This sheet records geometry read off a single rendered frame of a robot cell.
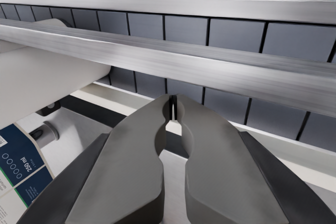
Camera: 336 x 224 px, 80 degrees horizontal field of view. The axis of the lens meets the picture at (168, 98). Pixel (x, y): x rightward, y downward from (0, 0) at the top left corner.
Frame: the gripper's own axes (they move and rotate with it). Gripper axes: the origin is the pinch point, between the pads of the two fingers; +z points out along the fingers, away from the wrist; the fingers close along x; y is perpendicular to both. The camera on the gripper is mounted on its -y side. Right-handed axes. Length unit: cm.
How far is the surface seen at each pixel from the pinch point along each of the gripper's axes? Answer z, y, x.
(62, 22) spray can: 12.4, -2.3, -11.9
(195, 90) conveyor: 5.1, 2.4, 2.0
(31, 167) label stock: 13.8, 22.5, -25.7
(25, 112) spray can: 1.8, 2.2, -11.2
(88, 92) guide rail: 7.4, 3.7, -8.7
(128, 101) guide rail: 5.5, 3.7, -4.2
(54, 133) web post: 18.8, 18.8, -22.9
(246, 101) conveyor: 3.0, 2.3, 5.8
